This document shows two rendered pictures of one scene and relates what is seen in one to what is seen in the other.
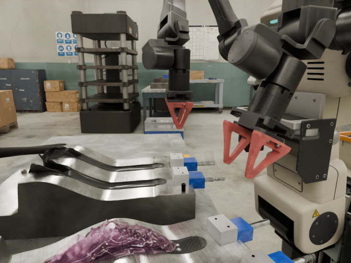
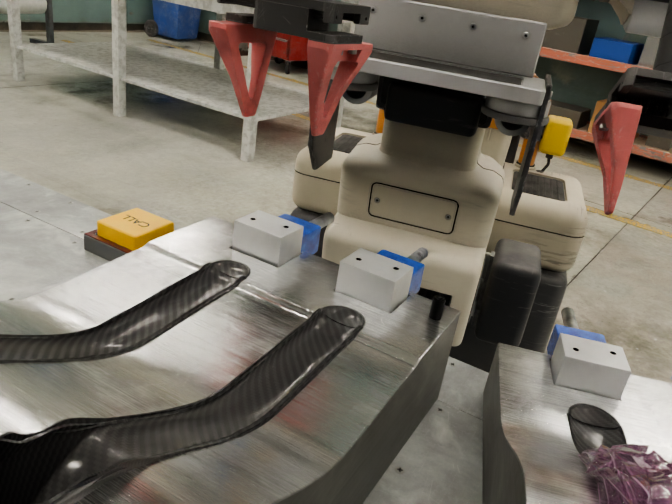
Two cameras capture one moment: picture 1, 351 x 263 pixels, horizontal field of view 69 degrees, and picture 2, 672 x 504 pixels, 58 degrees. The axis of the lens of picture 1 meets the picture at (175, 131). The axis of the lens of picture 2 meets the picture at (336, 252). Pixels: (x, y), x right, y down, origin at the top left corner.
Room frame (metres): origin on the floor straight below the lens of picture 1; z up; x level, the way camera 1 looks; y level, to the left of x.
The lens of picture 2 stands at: (0.38, 0.38, 1.13)
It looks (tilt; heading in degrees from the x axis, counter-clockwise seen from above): 25 degrees down; 302
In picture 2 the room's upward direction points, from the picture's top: 9 degrees clockwise
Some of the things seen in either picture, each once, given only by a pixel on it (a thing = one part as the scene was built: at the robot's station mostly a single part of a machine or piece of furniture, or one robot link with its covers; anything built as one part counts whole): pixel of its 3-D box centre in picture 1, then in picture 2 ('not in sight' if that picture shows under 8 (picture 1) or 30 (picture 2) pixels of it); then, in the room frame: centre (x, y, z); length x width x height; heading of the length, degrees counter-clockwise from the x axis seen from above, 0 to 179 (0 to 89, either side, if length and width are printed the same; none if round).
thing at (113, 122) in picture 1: (113, 74); not in sight; (5.27, 1.25, 1.03); 1.54 x 0.94 x 2.06; 179
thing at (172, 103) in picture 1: (178, 110); (310, 71); (0.68, -0.01, 1.05); 0.07 x 0.07 x 0.09; 5
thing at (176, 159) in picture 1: (192, 164); (295, 235); (0.70, -0.05, 0.89); 0.13 x 0.05 x 0.05; 96
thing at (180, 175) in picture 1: (199, 179); (396, 273); (0.59, -0.06, 0.89); 0.13 x 0.05 x 0.05; 95
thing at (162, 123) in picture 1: (164, 124); not in sight; (3.99, 0.18, 0.28); 0.61 x 0.41 x 0.15; 89
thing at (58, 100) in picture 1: (62, 96); not in sight; (6.92, 3.02, 0.42); 0.86 x 0.33 x 0.83; 89
